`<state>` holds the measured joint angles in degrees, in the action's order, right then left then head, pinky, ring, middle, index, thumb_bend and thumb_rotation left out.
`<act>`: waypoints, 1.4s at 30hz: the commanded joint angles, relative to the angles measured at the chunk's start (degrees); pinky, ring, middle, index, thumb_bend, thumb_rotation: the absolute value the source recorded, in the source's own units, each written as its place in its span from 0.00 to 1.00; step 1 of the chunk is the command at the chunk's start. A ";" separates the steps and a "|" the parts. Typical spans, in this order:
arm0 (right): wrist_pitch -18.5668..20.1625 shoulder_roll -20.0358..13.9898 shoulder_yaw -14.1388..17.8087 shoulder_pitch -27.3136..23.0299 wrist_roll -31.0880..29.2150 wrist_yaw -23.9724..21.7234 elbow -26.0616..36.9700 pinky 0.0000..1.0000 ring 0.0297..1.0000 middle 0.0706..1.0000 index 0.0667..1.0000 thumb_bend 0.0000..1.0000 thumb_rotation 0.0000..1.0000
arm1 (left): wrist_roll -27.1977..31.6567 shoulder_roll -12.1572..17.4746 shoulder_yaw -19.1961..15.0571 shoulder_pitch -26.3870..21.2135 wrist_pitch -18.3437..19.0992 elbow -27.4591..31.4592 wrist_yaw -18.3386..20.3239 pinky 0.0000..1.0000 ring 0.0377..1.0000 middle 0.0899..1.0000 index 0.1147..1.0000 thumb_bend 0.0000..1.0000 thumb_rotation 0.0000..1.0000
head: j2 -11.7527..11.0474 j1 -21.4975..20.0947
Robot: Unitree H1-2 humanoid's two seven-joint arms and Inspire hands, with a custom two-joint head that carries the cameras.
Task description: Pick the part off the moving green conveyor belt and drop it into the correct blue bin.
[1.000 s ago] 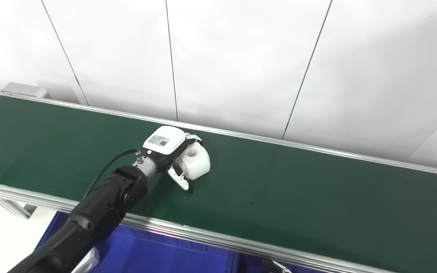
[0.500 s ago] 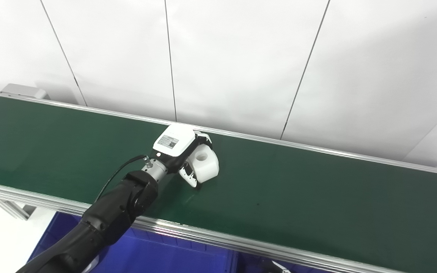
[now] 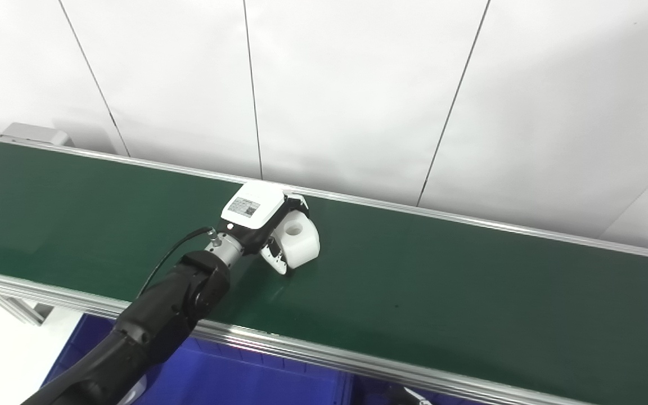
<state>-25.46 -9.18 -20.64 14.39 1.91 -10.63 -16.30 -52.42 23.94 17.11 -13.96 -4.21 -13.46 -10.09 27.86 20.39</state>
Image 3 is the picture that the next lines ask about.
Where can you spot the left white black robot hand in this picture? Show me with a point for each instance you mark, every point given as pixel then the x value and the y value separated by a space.
pixel 253 208

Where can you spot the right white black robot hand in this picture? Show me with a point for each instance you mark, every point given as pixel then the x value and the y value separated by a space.
pixel 418 398

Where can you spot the white blocky part with hole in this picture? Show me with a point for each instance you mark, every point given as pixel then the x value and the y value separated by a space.
pixel 301 244

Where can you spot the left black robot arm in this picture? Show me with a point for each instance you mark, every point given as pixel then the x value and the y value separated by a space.
pixel 161 315

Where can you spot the blue plastic bin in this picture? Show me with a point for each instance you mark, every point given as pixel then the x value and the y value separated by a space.
pixel 380 394
pixel 245 377

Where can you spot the green conveyor belt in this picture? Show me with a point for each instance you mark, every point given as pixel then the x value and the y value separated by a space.
pixel 329 357
pixel 442 281

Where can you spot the grey conveyor end housing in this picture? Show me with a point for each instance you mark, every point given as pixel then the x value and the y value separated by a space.
pixel 34 134

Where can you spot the aluminium conveyor support leg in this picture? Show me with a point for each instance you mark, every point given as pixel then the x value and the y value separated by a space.
pixel 20 306

